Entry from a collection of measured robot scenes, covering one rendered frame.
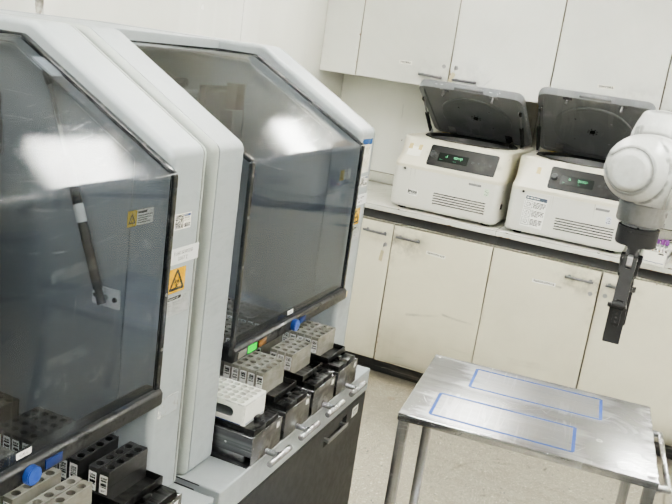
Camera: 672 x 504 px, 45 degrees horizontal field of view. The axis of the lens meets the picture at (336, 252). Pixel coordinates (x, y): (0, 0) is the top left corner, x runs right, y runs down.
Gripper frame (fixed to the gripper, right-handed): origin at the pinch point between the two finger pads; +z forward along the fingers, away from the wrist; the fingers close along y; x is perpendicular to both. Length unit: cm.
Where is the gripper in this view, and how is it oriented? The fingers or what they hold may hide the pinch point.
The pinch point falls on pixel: (615, 326)
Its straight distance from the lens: 164.7
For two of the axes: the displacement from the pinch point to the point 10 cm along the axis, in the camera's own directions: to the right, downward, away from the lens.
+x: -9.0, -2.2, 3.7
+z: -1.4, 9.6, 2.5
